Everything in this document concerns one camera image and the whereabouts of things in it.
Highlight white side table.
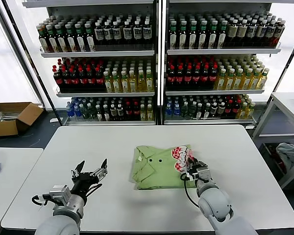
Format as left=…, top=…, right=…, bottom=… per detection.
left=0, top=147, right=44, bottom=235

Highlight clear plastic items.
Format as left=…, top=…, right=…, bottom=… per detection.
left=0, top=111, right=18, bottom=122

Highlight grey window frame post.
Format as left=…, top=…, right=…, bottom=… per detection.
left=0, top=0, right=44, bottom=106

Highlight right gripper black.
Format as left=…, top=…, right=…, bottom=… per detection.
left=186, top=158, right=203, bottom=178

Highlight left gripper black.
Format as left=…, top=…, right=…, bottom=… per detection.
left=70, top=158, right=108, bottom=196

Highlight brown cardboard box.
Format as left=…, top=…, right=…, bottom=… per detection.
left=0, top=102, right=44, bottom=138

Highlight beige-label dark drink bottle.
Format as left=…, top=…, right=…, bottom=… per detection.
left=237, top=19, right=248, bottom=47
left=227, top=20, right=239, bottom=47

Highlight green-cap dark tea bottle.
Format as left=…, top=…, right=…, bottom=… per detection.
left=46, top=24, right=59, bottom=53
left=178, top=21, right=188, bottom=49
left=65, top=23, right=78, bottom=52
left=38, top=24, right=51, bottom=53
left=218, top=21, right=228, bottom=49
left=168, top=21, right=178, bottom=49
left=188, top=21, right=198, bottom=49
left=55, top=23, right=69, bottom=52
left=208, top=21, right=219, bottom=49
left=74, top=23, right=87, bottom=52
left=85, top=23, right=97, bottom=52
left=198, top=21, right=209, bottom=49

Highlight grey framed side table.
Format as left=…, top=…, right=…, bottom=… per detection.
left=251, top=92, right=294, bottom=189

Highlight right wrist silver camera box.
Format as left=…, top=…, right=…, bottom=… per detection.
left=196, top=165, right=211, bottom=182

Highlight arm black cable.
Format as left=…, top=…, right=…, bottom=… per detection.
left=31, top=194, right=54, bottom=206
left=180, top=172, right=200, bottom=209

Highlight grey crumpled cloth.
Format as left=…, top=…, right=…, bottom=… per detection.
left=275, top=142, right=294, bottom=177

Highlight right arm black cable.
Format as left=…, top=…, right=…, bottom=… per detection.
left=180, top=172, right=200, bottom=209

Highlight grey metal shelf rack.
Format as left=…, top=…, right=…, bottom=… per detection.
left=161, top=0, right=294, bottom=129
left=22, top=0, right=162, bottom=127

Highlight light green polo shirt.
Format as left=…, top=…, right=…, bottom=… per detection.
left=130, top=145, right=199, bottom=190

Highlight small red-cap cola bottle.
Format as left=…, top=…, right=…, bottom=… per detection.
left=132, top=102, right=141, bottom=120
left=231, top=99, right=240, bottom=118
left=224, top=100, right=232, bottom=118
left=124, top=102, right=133, bottom=120

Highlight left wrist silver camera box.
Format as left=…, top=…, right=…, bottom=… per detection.
left=49, top=185, right=72, bottom=205

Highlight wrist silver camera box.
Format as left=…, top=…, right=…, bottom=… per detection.
left=49, top=185, right=72, bottom=205
left=196, top=165, right=211, bottom=182

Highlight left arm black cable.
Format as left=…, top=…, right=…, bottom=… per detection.
left=31, top=194, right=54, bottom=206

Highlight dark window frame post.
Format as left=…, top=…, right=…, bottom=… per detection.
left=0, top=0, right=59, bottom=119

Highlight white-label dark drink bottle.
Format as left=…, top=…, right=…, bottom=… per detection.
left=143, top=20, right=152, bottom=46
left=274, top=18, right=286, bottom=47
left=122, top=20, right=133, bottom=46
left=133, top=20, right=143, bottom=46
left=246, top=19, right=257, bottom=47
left=103, top=21, right=114, bottom=46
left=112, top=21, right=122, bottom=46
left=265, top=19, right=276, bottom=47
left=94, top=21, right=105, bottom=46
left=256, top=19, right=267, bottom=47

